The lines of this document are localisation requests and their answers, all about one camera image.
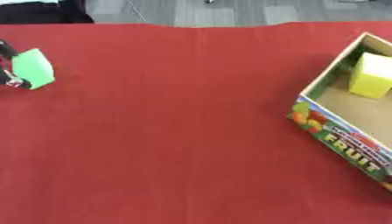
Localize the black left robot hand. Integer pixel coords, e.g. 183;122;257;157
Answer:
0;39;34;90

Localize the green block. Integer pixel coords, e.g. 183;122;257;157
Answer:
10;47;57;90

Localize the printed cardboard box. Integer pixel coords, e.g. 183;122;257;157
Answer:
286;31;392;192

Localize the person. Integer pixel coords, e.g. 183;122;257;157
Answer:
0;0;95;25

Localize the yellow block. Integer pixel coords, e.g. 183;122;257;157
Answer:
347;52;392;100

